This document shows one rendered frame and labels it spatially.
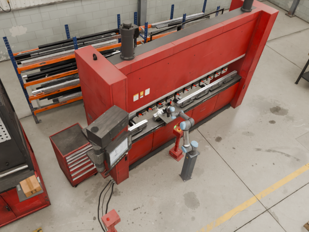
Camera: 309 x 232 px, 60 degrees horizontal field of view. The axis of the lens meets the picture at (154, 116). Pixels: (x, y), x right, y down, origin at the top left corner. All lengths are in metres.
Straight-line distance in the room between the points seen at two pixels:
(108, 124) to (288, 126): 4.55
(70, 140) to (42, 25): 4.14
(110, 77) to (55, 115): 3.10
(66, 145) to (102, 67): 1.47
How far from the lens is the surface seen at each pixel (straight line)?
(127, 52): 3.45
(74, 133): 4.41
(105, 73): 3.29
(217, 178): 5.21
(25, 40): 7.89
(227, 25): 4.64
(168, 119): 4.53
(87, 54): 3.65
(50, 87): 5.63
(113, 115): 3.25
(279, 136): 6.35
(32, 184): 3.90
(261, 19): 5.40
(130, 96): 3.81
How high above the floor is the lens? 4.31
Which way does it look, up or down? 46 degrees down
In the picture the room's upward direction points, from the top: 5 degrees clockwise
